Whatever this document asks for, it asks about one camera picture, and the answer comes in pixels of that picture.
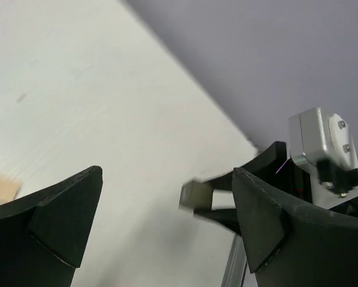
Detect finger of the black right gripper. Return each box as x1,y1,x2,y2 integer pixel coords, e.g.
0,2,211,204
193,208,241,236
201,141,287,185

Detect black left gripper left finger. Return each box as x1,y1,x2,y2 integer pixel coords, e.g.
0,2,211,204
0,166,102,287

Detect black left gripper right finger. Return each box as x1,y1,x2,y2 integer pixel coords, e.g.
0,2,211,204
232,168,358,286

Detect dark olive cube block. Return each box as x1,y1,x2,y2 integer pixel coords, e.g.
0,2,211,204
178,179,214,211

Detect wood cube with red square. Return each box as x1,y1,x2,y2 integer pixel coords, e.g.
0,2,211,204
0,175,22,202

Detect aluminium front frame rail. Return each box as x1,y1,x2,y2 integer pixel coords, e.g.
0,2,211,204
221,236,247,287

